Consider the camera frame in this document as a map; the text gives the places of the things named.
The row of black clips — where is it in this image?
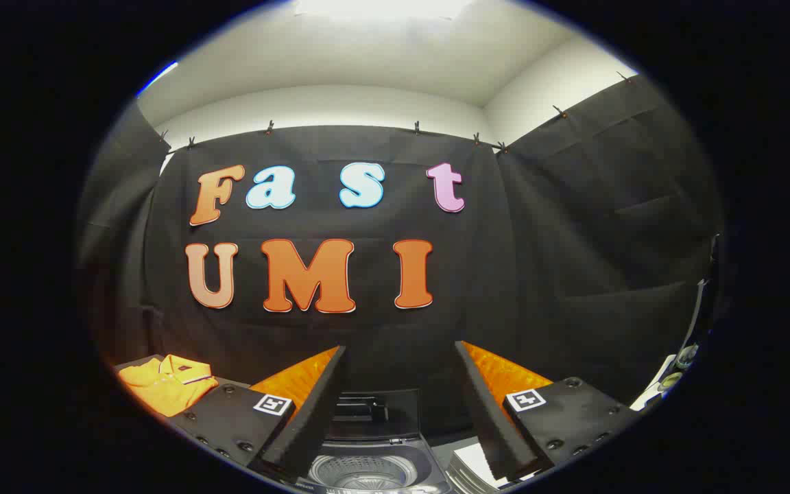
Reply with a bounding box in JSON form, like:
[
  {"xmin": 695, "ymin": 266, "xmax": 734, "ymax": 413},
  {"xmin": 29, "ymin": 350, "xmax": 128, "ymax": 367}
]
[{"xmin": 158, "ymin": 71, "xmax": 636, "ymax": 152}]

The black backdrop cloth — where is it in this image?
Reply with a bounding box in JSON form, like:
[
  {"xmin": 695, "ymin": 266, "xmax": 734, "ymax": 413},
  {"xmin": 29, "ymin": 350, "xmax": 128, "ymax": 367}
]
[{"xmin": 76, "ymin": 72, "xmax": 725, "ymax": 440}]

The yellow polo shirt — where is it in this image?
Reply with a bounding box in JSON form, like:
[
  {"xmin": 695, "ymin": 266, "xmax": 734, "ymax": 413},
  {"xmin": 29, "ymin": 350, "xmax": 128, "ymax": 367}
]
[{"xmin": 117, "ymin": 354, "xmax": 219, "ymax": 418}]

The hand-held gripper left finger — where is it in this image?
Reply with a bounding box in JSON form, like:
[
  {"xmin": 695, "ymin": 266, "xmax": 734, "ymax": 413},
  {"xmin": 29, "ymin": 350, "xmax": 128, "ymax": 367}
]
[{"xmin": 169, "ymin": 345, "xmax": 348, "ymax": 484}]

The grey platform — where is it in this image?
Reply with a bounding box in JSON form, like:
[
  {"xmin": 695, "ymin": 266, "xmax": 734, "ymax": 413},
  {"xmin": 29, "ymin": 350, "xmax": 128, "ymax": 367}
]
[{"xmin": 112, "ymin": 354, "xmax": 252, "ymax": 392}]

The grey washing machine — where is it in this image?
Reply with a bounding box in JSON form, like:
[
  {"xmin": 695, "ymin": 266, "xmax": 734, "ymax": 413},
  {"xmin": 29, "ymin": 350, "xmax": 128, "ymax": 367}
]
[{"xmin": 296, "ymin": 432, "xmax": 454, "ymax": 494}]

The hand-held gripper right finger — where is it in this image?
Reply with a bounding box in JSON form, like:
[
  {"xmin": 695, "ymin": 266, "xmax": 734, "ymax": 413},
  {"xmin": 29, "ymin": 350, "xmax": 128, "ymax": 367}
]
[{"xmin": 455, "ymin": 340, "xmax": 643, "ymax": 481}]

